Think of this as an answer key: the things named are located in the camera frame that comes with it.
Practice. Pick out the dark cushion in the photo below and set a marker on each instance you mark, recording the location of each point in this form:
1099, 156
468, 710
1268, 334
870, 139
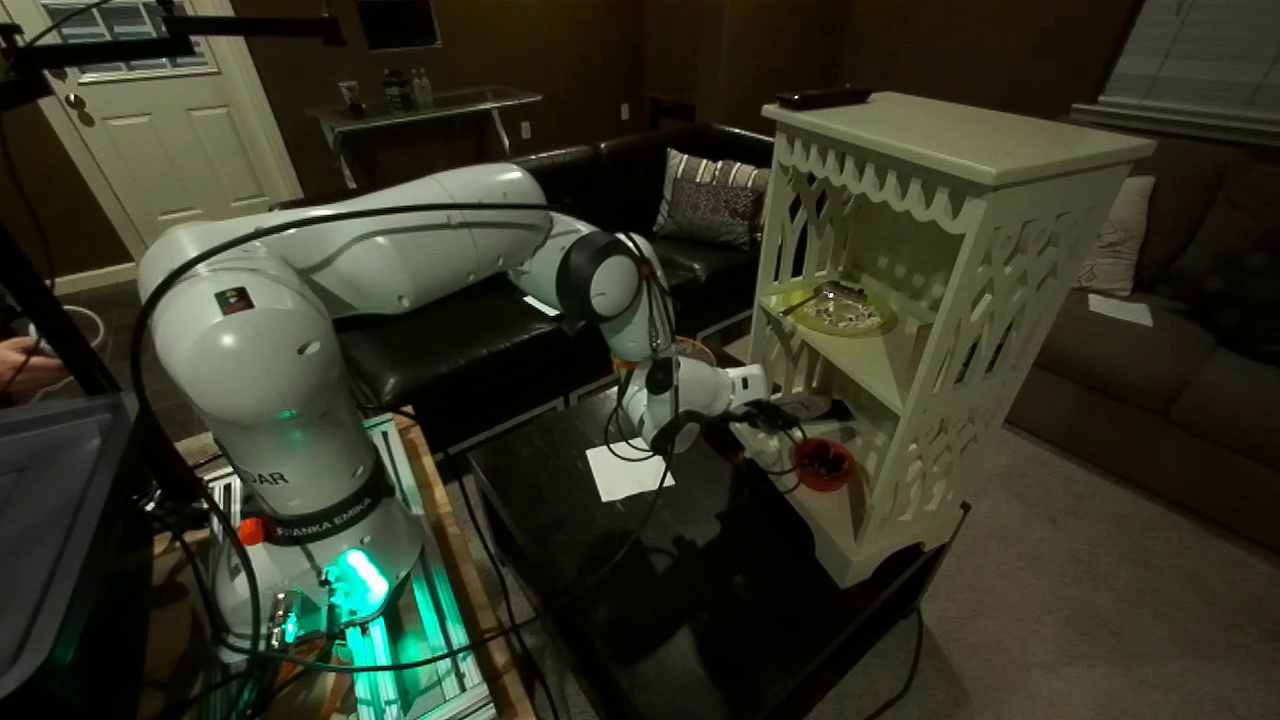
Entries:
1225, 253

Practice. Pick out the light patterned pillow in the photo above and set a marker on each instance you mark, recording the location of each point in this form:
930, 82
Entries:
1123, 234

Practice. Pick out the yellow-green paper sheet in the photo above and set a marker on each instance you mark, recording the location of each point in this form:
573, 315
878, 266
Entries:
784, 297

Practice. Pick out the grey patterned pillow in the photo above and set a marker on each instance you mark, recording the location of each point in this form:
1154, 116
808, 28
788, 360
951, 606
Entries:
709, 197

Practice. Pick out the yellow object on shelf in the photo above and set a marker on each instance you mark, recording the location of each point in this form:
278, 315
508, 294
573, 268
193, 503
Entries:
845, 311

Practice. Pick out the white panel door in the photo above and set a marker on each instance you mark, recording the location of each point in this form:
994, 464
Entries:
173, 144

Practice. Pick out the white lattice shelf unit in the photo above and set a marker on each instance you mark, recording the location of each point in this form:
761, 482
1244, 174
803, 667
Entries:
962, 144

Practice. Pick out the red bowl with dark contents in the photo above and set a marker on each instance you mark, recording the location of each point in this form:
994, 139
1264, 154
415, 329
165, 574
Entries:
826, 464

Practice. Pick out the grey remote control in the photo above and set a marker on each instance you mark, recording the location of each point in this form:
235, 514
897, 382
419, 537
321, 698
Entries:
826, 427

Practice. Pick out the white paper sheet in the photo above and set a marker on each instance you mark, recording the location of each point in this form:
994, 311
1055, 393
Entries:
624, 471

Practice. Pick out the wooden base frame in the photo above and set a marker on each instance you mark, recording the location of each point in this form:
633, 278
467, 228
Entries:
460, 574

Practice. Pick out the grey fabric sofa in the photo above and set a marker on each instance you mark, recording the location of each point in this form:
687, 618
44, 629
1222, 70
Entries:
1174, 413

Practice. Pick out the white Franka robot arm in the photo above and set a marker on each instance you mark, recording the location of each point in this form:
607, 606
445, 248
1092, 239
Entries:
264, 345

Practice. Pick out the small black remote control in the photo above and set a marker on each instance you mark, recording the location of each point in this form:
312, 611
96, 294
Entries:
823, 99

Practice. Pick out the dark console table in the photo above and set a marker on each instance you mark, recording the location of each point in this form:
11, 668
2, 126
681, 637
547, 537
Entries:
427, 108

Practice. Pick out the black leather sofa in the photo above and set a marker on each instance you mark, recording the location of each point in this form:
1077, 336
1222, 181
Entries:
454, 345

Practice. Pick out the window with blinds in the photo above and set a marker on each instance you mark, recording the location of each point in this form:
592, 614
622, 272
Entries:
1203, 65

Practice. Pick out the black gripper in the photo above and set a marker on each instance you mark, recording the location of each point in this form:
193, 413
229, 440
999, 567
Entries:
766, 413

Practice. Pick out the white paper note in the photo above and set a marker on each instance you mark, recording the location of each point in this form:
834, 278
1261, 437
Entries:
1123, 311

